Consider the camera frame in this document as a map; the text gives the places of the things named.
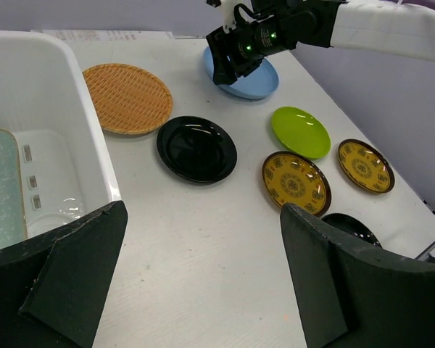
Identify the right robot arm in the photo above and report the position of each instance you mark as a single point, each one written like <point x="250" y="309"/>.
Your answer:
<point x="402" y="28"/>

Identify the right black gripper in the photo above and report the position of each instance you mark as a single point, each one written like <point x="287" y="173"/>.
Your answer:
<point x="234" y="54"/>

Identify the celadon rectangular divided plate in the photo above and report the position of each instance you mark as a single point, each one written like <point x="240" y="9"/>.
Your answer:
<point x="13" y="228"/>

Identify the lime green round plate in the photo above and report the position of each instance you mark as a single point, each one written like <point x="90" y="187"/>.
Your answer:
<point x="300" y="132"/>

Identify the light blue round plate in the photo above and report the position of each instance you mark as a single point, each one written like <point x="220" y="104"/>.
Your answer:
<point x="260" y="84"/>

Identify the white plastic bin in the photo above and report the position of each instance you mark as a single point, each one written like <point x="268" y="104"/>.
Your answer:
<point x="65" y="166"/>

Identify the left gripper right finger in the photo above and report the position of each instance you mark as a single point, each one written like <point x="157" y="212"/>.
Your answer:
<point x="350" y="293"/>

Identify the yellow patterned plate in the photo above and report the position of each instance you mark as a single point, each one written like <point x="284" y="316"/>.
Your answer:
<point x="290" y="178"/>
<point x="365" y="166"/>

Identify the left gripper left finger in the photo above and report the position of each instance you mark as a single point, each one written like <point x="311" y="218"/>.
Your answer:
<point x="53" y="287"/>

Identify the black glossy round plate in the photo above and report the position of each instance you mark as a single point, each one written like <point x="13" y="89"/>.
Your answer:
<point x="196" y="149"/>

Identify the woven bamboo round plate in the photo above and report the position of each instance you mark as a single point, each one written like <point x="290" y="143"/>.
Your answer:
<point x="128" y="100"/>

